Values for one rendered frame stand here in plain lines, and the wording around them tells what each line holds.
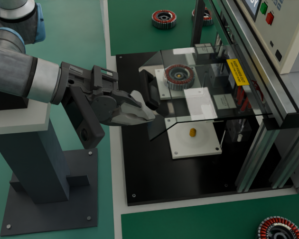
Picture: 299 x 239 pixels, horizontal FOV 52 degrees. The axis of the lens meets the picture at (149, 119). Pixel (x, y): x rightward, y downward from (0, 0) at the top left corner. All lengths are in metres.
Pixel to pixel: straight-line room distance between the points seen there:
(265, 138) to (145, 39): 0.83
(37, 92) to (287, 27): 0.49
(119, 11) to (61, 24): 1.43
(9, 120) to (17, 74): 0.60
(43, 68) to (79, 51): 2.03
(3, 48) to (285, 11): 0.53
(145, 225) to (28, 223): 0.99
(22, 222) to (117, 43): 1.02
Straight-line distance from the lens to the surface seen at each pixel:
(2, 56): 0.56
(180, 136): 0.96
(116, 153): 0.97
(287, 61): 0.69
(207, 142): 0.96
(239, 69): 0.77
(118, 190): 0.91
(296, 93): 0.68
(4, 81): 0.56
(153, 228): 0.86
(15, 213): 1.81
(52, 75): 0.56
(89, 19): 2.96
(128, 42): 1.36
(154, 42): 1.36
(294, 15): 0.67
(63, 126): 2.06
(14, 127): 1.13
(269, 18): 0.74
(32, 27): 1.02
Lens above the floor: 1.55
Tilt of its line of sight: 50 degrees down
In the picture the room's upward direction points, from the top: straight up
